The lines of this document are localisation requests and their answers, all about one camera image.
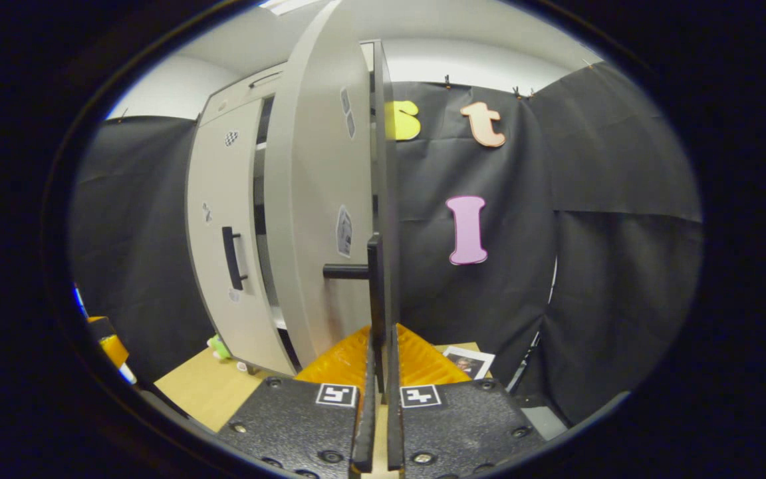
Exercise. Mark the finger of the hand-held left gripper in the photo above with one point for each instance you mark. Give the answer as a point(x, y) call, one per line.
point(107, 332)

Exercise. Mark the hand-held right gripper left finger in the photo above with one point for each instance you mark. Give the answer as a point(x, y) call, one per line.
point(366, 426)

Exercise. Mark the grey cabinet door cube stickers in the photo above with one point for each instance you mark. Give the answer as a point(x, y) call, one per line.
point(316, 166)

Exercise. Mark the small pink green toy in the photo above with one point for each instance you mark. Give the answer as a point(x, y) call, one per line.
point(218, 346)

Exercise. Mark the grey double-door shoe cabinet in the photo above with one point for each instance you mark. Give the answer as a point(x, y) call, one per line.
point(388, 199)

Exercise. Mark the grey cabinet drawer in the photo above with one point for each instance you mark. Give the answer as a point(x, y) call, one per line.
point(237, 100)

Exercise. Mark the printed photo card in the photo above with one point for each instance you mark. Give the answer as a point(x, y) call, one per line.
point(468, 362)

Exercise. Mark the black backdrop cloth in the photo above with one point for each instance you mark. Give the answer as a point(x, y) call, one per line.
point(589, 166)

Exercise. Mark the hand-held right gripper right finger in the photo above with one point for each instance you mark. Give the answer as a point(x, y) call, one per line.
point(394, 426)

